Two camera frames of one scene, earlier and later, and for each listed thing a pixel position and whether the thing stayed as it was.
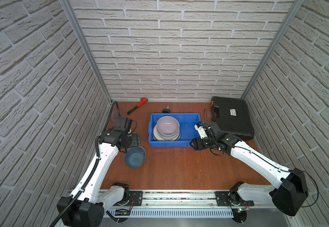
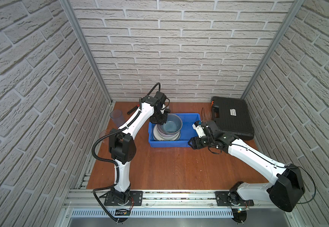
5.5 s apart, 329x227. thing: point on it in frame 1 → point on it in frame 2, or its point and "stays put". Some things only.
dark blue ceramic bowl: (135, 157) → (173, 125)
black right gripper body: (203, 144) stays put
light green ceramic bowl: (160, 138) stays put
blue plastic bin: (173, 130) stays put
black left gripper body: (135, 139) → (161, 118)
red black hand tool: (143, 101) stays put
